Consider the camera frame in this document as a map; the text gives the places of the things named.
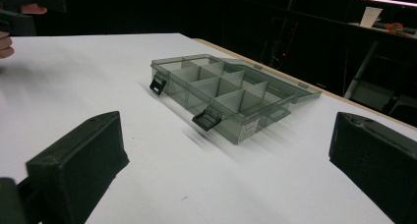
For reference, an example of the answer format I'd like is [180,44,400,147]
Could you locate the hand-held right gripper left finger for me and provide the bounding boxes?
[26,110,131,224]

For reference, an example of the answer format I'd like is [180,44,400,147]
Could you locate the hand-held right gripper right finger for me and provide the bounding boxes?
[328,111,417,224]

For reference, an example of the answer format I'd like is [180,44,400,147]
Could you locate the transparent grey compartment organizer box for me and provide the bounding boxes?
[149,53,323,145]

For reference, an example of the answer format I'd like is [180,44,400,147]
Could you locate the grey metal stand leg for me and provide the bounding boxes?
[343,40,382,99]

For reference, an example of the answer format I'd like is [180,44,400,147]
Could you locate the pink light strip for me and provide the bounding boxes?
[354,0,417,9]

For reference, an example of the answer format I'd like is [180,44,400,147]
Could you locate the orange cable bundle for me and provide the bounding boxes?
[385,22,408,34]

